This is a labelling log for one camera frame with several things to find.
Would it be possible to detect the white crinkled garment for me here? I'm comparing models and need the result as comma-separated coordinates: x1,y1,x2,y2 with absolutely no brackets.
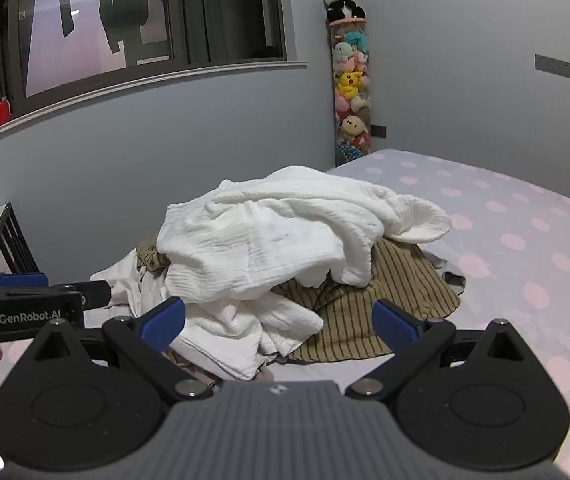
156,165,453,307

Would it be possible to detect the tan cloth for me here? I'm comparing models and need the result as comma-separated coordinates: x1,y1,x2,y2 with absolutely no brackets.
165,347,277,389

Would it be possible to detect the polka dot bed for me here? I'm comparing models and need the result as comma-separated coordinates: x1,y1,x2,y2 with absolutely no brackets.
0,148,570,480

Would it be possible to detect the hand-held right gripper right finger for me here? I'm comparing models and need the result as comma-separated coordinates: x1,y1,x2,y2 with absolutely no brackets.
345,298,536,402

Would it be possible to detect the panda plush toy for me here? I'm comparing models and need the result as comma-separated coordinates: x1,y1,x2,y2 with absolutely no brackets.
322,0,368,24

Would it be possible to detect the clear tube of plush toys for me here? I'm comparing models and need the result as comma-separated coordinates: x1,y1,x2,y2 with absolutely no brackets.
328,17,374,167

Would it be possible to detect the olive patterned cloth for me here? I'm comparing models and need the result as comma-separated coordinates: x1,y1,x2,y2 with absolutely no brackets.
135,237,174,274

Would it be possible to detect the dark framed window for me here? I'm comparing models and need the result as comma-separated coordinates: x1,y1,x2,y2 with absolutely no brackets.
0,0,300,120

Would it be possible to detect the white cotton garment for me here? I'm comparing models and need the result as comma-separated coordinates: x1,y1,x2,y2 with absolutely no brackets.
90,250,325,382

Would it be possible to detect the brown striped garment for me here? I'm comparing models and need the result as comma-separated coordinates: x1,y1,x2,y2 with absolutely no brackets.
272,237,462,364

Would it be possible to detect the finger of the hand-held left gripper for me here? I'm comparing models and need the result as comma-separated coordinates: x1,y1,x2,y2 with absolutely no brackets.
50,281,114,311
0,270,49,290

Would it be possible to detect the dark grey cloth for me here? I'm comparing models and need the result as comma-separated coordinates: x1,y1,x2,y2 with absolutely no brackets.
427,252,467,294

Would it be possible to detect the grey wall plate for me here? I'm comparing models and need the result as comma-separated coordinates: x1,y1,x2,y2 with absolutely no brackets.
535,54,570,87

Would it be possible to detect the white window sill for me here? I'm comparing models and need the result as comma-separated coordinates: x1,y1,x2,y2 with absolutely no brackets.
0,60,309,149

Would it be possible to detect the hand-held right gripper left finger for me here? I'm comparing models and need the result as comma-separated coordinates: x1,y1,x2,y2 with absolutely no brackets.
30,296,214,404

